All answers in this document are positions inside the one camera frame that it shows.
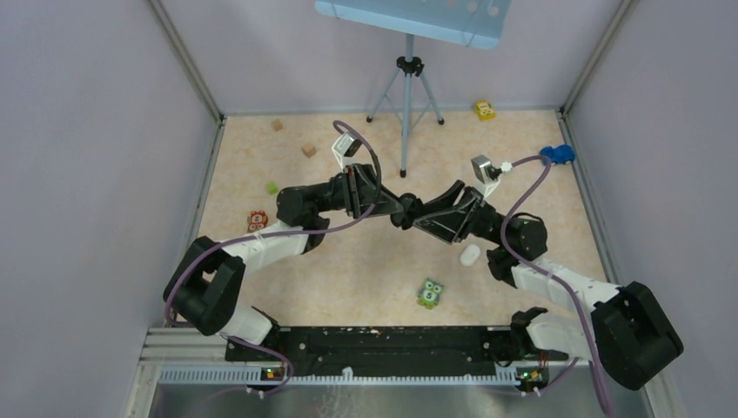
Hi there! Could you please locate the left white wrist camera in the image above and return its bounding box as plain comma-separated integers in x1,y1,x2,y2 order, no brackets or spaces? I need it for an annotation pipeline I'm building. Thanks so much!
331,131,363,171

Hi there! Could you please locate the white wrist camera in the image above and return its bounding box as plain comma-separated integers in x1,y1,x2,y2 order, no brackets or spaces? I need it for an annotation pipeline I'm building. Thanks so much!
471,155,513,199
331,131,363,171

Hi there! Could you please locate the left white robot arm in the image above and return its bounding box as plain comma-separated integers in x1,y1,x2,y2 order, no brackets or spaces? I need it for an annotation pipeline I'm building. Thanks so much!
163,164,405,360

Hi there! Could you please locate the light blue tripod stand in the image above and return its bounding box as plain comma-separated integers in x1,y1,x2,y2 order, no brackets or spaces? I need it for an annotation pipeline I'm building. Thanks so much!
366,33,446,179

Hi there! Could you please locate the black earbud charging case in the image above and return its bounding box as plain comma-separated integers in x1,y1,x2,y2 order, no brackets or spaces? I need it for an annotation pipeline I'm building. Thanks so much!
390,192,424,230

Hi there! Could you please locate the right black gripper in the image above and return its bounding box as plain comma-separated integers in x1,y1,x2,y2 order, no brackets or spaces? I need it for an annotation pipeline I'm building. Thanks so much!
406,179,508,246

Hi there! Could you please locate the white earbud charging case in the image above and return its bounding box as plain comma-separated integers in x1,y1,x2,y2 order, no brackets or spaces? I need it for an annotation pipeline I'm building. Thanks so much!
459,244,481,267

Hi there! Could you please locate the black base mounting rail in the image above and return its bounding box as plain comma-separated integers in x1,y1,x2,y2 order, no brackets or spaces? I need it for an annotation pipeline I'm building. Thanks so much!
225,326,568,377

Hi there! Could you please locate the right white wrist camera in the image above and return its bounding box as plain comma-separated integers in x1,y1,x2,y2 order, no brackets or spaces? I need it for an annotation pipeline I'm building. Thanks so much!
471,155,513,199

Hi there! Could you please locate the small green cube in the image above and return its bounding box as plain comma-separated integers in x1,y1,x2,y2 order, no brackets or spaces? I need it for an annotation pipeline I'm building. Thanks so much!
265,182,279,195

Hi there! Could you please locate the light blue perforated board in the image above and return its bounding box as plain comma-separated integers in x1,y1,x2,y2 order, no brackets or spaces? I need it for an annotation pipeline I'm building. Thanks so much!
314,0,512,50

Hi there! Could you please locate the blue toy car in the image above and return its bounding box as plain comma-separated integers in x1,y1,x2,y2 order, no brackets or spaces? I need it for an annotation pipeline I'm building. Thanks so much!
539,144,576,165

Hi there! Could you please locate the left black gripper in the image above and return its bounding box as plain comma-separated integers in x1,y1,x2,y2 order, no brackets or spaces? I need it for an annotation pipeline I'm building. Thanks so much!
312,163,409,219

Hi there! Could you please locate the wooden cube block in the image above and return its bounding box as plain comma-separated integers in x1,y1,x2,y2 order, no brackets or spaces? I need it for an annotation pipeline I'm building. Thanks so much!
301,143,317,158

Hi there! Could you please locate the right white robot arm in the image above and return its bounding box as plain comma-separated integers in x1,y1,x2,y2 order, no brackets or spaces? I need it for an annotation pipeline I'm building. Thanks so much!
403,181,685,390

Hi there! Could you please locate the green owl number block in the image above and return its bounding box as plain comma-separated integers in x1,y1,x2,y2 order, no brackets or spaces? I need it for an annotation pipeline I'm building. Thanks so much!
417,279,445,309

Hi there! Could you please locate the orange red animal block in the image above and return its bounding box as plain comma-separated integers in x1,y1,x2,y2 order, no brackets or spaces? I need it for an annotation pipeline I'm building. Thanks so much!
247,210,269,233

